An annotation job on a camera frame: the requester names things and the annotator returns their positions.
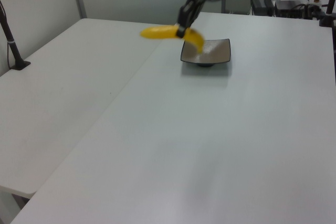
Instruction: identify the black clamped stand pole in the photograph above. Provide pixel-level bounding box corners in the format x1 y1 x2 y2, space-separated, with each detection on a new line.
318 0 336 28

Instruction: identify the black flat electronics box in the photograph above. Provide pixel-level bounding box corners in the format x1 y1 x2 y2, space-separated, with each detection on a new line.
274 0 308 19

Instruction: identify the yellow banana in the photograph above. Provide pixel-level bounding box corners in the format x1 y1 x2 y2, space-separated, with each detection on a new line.
139 24 206 54

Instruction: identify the brown square ceramic plate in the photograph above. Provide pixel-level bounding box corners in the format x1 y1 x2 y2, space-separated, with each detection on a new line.
180 38 232 68

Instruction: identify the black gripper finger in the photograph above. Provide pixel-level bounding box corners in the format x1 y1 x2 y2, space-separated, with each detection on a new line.
176 0 197 39
187 0 208 29

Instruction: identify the black camera stand pole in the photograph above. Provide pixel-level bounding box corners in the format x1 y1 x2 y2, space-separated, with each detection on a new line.
0 0 32 71

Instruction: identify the black ribbed power box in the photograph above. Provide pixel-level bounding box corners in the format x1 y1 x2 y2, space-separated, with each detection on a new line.
250 0 275 17

